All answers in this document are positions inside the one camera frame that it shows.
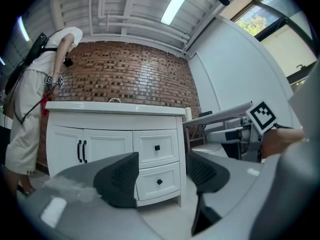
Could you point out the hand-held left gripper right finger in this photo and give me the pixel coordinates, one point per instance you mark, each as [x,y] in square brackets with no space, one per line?
[205,174]

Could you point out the white cabinet door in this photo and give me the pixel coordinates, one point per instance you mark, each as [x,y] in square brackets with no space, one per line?
[107,146]
[66,149]

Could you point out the long ceiling light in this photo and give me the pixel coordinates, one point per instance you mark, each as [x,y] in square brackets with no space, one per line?
[178,4]
[23,29]

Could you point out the white folding table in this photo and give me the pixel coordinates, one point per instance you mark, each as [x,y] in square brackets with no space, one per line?
[215,116]

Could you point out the chrome faucet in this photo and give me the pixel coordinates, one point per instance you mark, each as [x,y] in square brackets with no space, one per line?
[114,99]

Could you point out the black framed window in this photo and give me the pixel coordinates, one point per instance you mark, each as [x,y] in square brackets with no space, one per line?
[272,16]

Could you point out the black square drawer knob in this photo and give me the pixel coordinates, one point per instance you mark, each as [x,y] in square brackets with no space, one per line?
[159,182]
[157,148]

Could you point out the white drawer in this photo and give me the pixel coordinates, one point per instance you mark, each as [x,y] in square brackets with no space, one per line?
[150,139]
[160,191]

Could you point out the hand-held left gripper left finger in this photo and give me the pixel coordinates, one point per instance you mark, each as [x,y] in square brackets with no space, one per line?
[117,181]

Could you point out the white sink cabinet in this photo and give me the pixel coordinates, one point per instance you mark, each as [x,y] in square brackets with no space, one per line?
[107,124]

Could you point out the white cylindrical bottle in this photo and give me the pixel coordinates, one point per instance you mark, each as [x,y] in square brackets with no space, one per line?
[188,114]

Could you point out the person's right hand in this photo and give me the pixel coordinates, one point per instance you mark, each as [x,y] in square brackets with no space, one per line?
[280,140]

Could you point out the white ceiling pipes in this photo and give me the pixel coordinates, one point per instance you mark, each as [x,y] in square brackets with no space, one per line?
[140,24]

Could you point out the small black box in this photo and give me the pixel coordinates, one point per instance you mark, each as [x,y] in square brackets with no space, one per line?
[205,113]

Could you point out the white sink top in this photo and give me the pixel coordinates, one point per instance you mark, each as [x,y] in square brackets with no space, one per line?
[112,107]

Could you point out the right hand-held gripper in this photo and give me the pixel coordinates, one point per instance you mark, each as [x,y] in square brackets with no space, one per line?
[261,116]

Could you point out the red cloth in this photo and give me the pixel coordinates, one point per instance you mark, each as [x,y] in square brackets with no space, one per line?
[45,104]

